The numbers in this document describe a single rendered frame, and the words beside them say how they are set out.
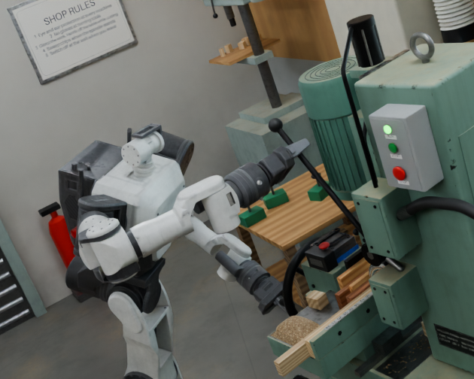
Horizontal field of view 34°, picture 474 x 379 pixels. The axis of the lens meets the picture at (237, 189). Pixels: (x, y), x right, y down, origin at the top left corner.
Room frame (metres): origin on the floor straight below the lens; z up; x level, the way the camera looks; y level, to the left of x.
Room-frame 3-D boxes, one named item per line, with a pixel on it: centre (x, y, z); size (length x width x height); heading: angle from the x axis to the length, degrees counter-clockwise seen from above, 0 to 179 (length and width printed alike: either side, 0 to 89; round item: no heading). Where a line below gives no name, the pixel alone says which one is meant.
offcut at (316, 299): (1.81, -0.10, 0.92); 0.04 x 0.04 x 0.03; 35
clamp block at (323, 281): (1.93, -0.19, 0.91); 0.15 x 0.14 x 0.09; 119
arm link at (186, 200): (1.65, 0.09, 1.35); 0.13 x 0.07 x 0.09; 104
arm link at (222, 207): (1.68, 0.04, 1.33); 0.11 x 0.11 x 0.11; 29
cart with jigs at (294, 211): (3.34, -0.30, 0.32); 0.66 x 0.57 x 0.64; 110
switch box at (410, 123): (1.42, -0.34, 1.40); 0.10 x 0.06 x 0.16; 29
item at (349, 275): (1.81, -0.24, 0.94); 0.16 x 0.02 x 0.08; 119
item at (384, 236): (1.51, -0.28, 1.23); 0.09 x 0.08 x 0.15; 29
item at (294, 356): (1.72, -0.21, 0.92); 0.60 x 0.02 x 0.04; 119
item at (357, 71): (1.65, -0.38, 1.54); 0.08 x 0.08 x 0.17; 29
